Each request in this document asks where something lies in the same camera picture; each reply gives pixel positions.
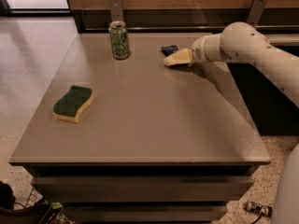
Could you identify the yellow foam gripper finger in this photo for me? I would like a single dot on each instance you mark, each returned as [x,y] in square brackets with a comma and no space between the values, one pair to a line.
[182,56]

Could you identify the blue RXBAR wrapper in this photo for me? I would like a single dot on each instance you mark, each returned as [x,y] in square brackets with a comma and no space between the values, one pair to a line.
[168,50]

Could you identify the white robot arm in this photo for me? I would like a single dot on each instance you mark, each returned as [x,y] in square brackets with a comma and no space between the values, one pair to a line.
[240,42]

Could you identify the green LaCroix soda can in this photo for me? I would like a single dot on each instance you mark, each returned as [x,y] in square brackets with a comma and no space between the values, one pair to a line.
[119,40]

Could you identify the grey side shelf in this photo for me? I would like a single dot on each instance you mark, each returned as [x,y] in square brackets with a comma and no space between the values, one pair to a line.
[283,40]

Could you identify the grey drawer cabinet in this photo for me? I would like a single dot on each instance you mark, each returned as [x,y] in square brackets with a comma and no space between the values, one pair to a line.
[157,144]

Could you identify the green and yellow sponge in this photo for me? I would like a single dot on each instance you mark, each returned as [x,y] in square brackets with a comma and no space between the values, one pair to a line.
[72,105]

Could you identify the black and white striped tool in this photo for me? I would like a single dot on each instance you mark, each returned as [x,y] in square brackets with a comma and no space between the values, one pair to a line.
[258,209]

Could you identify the left metal wall bracket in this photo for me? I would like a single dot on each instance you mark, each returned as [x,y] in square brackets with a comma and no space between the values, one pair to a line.
[116,10]

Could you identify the metal wall bracket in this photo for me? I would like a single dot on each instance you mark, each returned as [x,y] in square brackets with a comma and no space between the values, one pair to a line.
[116,10]
[255,12]

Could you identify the right metal wall bracket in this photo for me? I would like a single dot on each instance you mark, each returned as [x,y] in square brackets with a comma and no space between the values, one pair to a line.
[255,12]

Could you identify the wire basket with items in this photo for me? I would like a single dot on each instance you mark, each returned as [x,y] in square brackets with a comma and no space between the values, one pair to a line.
[36,211]

